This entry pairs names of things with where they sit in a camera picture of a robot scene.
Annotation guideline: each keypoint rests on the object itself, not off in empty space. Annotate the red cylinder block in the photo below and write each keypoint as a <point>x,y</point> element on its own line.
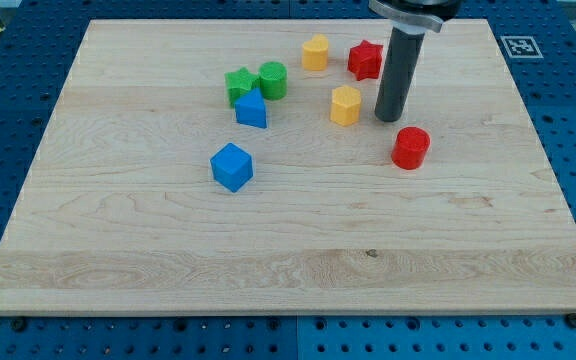
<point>410,148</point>

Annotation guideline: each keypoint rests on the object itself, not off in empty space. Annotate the black bolt front left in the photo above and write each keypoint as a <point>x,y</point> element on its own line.
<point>18,324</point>

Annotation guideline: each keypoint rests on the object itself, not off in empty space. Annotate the white fiducial marker tag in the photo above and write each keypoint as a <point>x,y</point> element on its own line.
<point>521,47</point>

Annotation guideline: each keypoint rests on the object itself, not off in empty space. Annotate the green star block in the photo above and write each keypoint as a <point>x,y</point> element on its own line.
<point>238,83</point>

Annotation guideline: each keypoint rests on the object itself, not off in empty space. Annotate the green cylinder block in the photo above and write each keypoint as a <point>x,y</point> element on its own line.
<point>273,80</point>

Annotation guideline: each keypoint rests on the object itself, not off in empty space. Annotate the red star block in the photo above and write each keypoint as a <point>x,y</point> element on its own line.
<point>365,60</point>

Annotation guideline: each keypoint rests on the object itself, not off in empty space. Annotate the black bolt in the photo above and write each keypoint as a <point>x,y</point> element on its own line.
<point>18,324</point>
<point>570,320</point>

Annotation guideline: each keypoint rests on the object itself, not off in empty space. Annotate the wooden board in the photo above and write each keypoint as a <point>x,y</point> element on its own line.
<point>120,214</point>

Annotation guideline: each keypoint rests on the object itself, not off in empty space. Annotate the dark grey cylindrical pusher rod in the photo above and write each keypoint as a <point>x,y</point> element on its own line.
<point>398,71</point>

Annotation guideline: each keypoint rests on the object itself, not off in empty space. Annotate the yellow heart block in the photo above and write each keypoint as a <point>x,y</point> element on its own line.
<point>315,53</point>

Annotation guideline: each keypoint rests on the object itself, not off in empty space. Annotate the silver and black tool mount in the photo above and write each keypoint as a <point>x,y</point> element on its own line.
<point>416,16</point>

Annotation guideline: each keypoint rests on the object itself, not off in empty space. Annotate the black bolt front right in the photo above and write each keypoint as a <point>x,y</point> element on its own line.
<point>570,320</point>

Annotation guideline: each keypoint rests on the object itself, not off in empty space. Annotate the blue triangle block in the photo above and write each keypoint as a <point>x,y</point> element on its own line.
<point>250,109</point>

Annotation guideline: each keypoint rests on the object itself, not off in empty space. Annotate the yellow hexagon block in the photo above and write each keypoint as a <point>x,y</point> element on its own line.
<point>345,105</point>

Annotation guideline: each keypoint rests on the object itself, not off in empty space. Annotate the blue cube block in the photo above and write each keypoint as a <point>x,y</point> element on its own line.
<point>232,167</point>

